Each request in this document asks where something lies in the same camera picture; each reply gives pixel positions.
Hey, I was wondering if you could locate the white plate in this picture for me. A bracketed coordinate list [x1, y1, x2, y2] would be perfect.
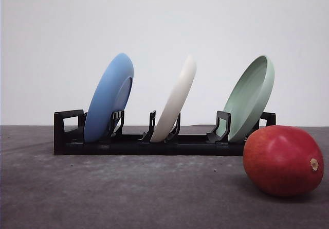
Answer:
[151, 56, 197, 143]

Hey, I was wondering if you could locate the red pomegranate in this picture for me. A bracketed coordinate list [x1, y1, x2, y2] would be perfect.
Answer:
[243, 125, 324, 197]

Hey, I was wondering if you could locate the blue plate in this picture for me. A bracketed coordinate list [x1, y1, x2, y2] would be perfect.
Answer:
[84, 53, 134, 143]

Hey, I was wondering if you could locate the green plate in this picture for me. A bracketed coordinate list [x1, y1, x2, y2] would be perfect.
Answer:
[217, 56, 275, 142]

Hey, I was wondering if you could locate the black plate rack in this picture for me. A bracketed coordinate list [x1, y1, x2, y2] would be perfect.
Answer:
[54, 110, 276, 156]

